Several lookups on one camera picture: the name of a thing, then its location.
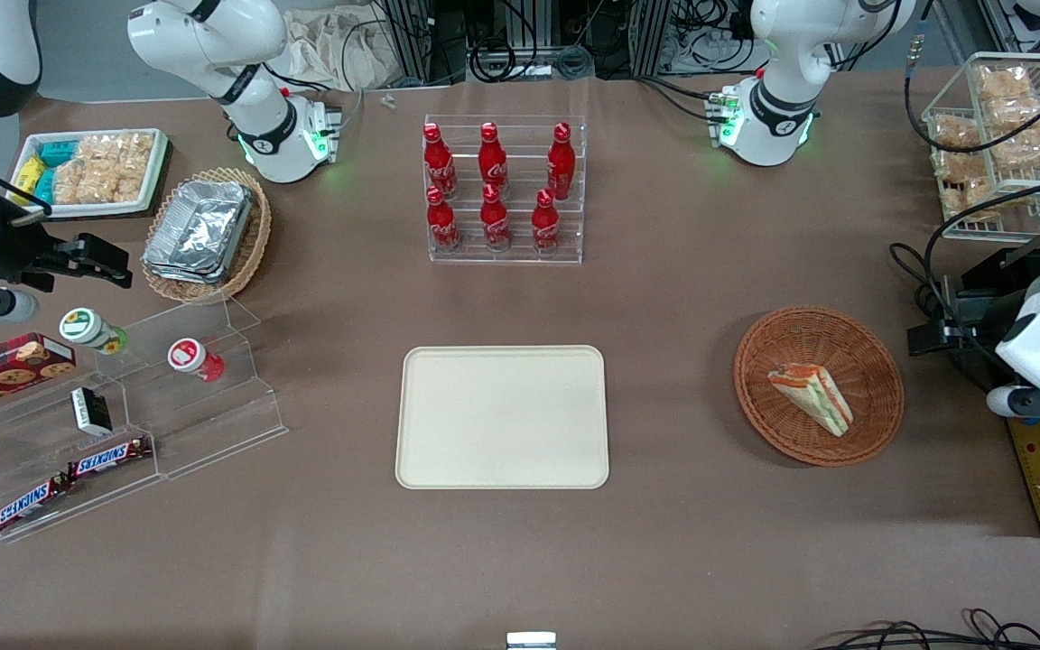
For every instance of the red lid cup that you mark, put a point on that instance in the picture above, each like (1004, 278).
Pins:
(190, 356)

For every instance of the aluminium frame profile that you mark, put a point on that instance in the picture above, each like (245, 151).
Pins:
(416, 41)
(651, 36)

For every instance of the red cola bottle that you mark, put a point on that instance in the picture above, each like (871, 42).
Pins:
(544, 223)
(492, 161)
(561, 162)
(439, 162)
(494, 218)
(441, 221)

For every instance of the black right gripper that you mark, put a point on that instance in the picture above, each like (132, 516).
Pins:
(16, 255)

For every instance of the Snickers chocolate bar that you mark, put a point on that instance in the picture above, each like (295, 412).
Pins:
(109, 458)
(25, 504)

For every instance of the beige rectangular tray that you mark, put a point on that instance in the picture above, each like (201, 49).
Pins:
(502, 417)

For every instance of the teal snack pack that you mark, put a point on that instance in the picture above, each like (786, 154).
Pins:
(44, 185)
(58, 152)

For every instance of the red cookie box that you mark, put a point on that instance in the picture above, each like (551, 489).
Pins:
(5, 368)

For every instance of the clear acrylic bottle rack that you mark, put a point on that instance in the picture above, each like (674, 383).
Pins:
(520, 126)

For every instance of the yellow snack pack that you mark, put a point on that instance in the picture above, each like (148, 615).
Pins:
(28, 173)

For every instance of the clear bag rice crackers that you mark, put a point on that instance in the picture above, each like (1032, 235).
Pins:
(82, 176)
(134, 162)

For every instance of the black side stand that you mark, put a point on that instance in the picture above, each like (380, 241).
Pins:
(980, 307)

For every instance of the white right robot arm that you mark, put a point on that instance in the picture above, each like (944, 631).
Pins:
(245, 108)

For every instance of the beige crumpled cloth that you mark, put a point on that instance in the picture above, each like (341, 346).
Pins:
(330, 50)

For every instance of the white rectangular snack tray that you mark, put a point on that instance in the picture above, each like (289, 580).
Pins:
(154, 181)

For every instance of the triangular sandwich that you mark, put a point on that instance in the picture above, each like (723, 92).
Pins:
(813, 397)

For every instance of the green lid cup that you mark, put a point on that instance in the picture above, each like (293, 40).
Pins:
(87, 328)

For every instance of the light oval wicker basket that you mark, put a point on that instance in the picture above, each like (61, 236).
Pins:
(254, 244)

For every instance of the clear acrylic step shelf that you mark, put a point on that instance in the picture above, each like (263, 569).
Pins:
(213, 424)

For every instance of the brown round wicker basket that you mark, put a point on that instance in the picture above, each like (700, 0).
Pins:
(845, 334)

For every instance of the small black box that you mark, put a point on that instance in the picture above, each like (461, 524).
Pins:
(91, 411)

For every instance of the stacked aluminium foil containers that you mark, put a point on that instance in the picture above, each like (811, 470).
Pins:
(199, 230)

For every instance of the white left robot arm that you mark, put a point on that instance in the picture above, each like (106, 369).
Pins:
(782, 99)

